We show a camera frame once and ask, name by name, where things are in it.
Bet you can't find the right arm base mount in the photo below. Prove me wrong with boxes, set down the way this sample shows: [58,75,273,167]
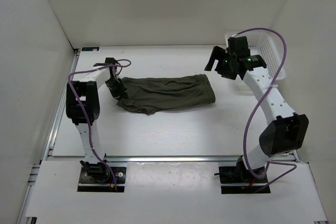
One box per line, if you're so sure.
[214,166,271,195]

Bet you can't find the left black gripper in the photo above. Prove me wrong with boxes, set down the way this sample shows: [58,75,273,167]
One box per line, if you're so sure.
[104,77,127,102]

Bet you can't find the aluminium rail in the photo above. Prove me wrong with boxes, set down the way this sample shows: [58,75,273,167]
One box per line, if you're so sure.
[27,49,80,186]
[47,155,242,163]
[290,150,301,163]

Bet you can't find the white plastic basket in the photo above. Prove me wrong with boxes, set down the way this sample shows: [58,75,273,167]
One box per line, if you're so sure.
[225,30,283,83]

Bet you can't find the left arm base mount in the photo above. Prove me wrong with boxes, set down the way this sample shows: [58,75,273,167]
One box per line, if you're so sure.
[77,161,127,193]

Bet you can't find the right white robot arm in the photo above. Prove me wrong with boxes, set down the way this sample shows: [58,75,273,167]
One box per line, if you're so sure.
[205,33,309,182]

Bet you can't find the blue corner label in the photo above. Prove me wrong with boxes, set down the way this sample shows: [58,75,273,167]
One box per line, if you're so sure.
[81,47,100,51]

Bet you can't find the olive green shorts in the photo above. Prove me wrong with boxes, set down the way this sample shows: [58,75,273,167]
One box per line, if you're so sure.
[117,74,216,115]

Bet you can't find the aluminium left rail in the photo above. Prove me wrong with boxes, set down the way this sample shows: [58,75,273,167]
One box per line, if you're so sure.
[27,49,80,186]

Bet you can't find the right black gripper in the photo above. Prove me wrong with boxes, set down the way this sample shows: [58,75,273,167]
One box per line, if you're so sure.
[205,46,238,80]

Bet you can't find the aluminium right rail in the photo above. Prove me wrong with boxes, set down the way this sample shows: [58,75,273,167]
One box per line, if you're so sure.
[290,150,301,163]

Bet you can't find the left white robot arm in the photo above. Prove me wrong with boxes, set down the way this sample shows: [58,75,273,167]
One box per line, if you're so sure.
[66,58,131,184]

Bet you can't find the aluminium front rail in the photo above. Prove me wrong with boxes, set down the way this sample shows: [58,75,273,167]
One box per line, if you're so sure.
[47,155,242,163]

